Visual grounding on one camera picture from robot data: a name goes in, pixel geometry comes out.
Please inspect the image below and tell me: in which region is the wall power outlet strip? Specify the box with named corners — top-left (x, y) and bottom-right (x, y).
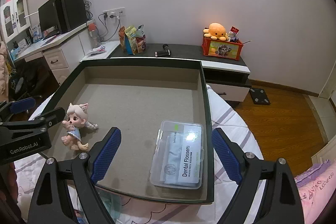
top-left (102, 7), bottom-right (126, 17)

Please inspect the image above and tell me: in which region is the pink blanket right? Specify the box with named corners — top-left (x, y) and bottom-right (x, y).
top-left (294, 160), bottom-right (335, 223)

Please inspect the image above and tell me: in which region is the orange lid water bottle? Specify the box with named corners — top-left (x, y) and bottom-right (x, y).
top-left (88, 23), bottom-right (101, 48)

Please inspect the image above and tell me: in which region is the cat-ear girl doll figurine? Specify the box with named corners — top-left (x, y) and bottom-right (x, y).
top-left (61, 103), bottom-right (98, 151)

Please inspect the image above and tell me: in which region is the black computer monitor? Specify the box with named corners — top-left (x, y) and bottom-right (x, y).
top-left (38, 0), bottom-right (58, 32)

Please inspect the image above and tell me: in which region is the white desk with drawers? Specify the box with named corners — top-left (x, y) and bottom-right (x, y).
top-left (13, 20), bottom-right (94, 84)

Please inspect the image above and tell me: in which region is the black low tv stand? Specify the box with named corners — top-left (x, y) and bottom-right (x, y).
top-left (109, 44), bottom-right (251, 107)

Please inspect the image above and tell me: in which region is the black floor scale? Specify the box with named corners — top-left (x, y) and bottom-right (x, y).
top-left (249, 87), bottom-right (270, 105)

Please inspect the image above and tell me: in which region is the clear dental flosser box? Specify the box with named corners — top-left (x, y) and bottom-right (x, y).
top-left (150, 121), bottom-right (204, 190)

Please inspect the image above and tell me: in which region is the pink box with black rim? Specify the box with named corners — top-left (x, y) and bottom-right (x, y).
top-left (45, 58), bottom-right (214, 204)

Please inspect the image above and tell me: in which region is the white side cabinet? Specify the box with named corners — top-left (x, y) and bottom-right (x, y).
top-left (80, 40), bottom-right (120, 62)

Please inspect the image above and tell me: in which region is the red cartoon storage box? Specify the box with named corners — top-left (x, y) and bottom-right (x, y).
top-left (202, 37), bottom-right (243, 61)

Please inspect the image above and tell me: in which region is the black massage gun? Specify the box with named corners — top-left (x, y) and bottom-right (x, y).
top-left (154, 44), bottom-right (171, 57)

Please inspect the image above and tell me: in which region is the snack bags group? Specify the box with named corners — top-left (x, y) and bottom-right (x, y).
top-left (118, 24), bottom-right (146, 55)

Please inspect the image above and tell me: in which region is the white wall cabinet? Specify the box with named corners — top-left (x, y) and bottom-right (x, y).
top-left (1, 0), bottom-right (31, 43)

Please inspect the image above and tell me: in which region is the orange octopus plush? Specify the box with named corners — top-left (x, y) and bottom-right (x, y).
top-left (203, 23), bottom-right (229, 42)

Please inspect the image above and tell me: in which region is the black computer tower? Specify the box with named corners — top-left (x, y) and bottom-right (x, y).
top-left (54, 0), bottom-right (87, 34)

